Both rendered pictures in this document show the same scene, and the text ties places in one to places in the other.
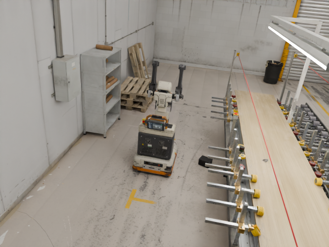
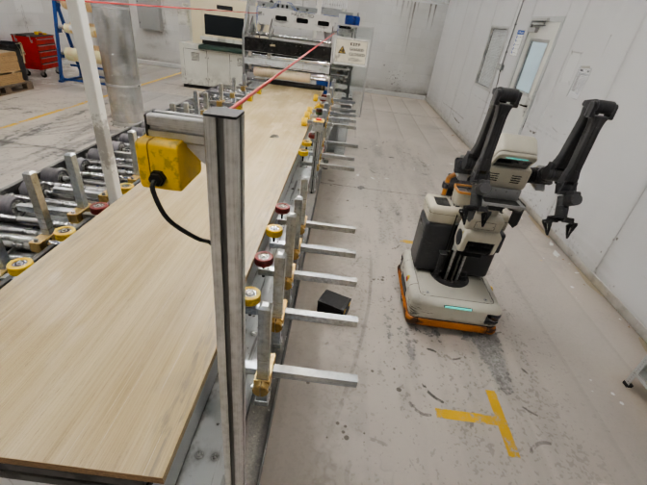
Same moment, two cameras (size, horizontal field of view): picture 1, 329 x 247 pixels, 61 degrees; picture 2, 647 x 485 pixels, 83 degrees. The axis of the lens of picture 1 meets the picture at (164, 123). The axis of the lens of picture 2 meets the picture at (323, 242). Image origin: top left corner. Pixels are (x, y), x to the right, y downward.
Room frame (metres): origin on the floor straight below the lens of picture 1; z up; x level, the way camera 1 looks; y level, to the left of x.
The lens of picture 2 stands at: (6.05, -1.16, 1.81)
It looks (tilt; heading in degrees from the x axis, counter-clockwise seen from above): 31 degrees down; 172
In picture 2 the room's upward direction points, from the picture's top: 7 degrees clockwise
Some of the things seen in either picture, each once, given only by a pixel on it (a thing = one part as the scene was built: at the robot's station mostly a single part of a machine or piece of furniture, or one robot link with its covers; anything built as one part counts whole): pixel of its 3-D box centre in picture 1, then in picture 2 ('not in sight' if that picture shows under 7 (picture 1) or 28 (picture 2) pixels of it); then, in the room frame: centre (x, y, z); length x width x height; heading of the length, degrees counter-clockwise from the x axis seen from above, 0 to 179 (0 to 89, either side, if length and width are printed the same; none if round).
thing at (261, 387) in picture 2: not in sight; (264, 373); (5.25, -1.19, 0.80); 0.14 x 0.06 x 0.05; 172
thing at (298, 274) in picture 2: (223, 107); (307, 276); (4.75, -1.04, 0.83); 0.43 x 0.03 x 0.04; 82
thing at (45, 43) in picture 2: not in sight; (38, 55); (-3.35, -6.72, 0.41); 0.76 x 0.48 x 0.81; 179
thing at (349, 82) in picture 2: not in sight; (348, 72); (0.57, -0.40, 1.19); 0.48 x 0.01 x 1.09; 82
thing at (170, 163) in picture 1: (155, 156); (444, 288); (3.93, 0.09, 0.16); 0.67 x 0.64 x 0.25; 172
